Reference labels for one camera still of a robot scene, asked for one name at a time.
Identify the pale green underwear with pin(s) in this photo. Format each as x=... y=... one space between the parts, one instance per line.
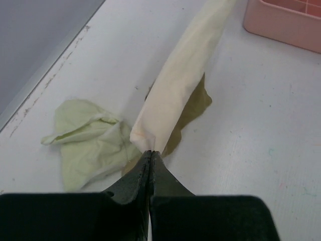
x=93 y=143

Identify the olive and cream underwear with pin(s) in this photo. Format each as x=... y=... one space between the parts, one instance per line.
x=178 y=95

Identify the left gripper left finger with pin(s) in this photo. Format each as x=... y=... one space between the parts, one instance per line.
x=117 y=213

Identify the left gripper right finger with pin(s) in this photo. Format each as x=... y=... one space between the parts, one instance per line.
x=177 y=214

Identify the pink divided tray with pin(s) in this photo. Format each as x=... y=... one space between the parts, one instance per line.
x=292 y=22

